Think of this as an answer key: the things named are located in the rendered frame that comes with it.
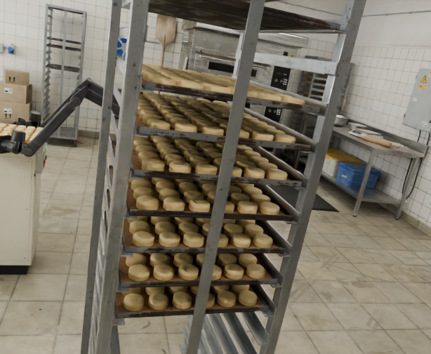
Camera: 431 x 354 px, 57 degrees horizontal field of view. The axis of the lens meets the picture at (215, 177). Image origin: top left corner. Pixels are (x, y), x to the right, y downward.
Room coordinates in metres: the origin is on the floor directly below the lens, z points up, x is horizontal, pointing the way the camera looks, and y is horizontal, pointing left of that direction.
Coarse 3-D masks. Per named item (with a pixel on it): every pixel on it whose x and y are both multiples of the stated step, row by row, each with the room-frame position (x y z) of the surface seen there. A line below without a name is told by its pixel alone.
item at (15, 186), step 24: (0, 168) 2.20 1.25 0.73; (24, 168) 2.24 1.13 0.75; (0, 192) 2.20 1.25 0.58; (24, 192) 2.24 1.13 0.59; (0, 216) 2.20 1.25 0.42; (24, 216) 2.24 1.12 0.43; (0, 240) 2.20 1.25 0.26; (24, 240) 2.25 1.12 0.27; (0, 264) 2.20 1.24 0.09; (24, 264) 2.25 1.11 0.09
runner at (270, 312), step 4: (252, 284) 1.06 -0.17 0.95; (256, 284) 1.04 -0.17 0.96; (260, 284) 1.02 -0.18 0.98; (256, 288) 1.03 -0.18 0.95; (260, 288) 1.01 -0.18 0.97; (260, 292) 1.01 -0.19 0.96; (264, 292) 0.99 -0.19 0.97; (260, 296) 1.00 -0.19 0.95; (264, 296) 0.99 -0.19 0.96; (268, 296) 0.97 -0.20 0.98; (264, 300) 0.98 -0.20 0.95; (268, 300) 0.96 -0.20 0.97; (268, 304) 0.96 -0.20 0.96; (272, 304) 0.94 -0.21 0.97; (268, 308) 0.95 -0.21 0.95; (272, 308) 0.93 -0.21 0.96; (276, 308) 0.92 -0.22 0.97; (264, 312) 0.93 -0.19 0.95; (268, 312) 0.93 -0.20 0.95; (272, 312) 0.93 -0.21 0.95; (268, 316) 0.92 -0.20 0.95; (272, 316) 0.92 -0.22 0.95
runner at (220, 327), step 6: (216, 318) 1.24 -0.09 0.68; (222, 318) 1.21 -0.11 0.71; (216, 324) 1.21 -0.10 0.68; (222, 324) 1.20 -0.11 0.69; (216, 330) 1.18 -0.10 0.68; (222, 330) 1.18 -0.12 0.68; (228, 330) 1.15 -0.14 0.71; (222, 336) 1.15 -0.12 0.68; (228, 336) 1.14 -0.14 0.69; (222, 342) 1.12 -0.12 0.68; (228, 342) 1.13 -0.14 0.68; (228, 348) 1.10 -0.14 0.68; (234, 348) 1.08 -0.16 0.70
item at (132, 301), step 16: (128, 288) 0.90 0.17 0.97; (144, 288) 0.94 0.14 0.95; (160, 288) 0.92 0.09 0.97; (176, 288) 0.93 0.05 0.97; (192, 288) 0.96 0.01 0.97; (224, 288) 0.98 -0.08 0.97; (240, 288) 0.99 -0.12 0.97; (128, 304) 0.83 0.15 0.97; (144, 304) 0.87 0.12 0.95; (160, 304) 0.86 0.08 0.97; (176, 304) 0.88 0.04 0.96; (192, 304) 0.90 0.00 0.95; (208, 304) 0.90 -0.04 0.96; (224, 304) 0.92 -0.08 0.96; (240, 304) 0.94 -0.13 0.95; (256, 304) 0.96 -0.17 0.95
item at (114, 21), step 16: (112, 0) 1.34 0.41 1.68; (112, 16) 1.34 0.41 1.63; (112, 32) 1.34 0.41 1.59; (112, 48) 1.34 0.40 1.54; (112, 64) 1.34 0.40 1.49; (112, 80) 1.35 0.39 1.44; (112, 96) 1.35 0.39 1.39; (96, 176) 1.34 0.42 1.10; (96, 192) 1.34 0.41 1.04; (96, 208) 1.34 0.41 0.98; (96, 224) 1.34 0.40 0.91; (96, 240) 1.34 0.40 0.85; (96, 256) 1.35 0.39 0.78; (80, 352) 1.34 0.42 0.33
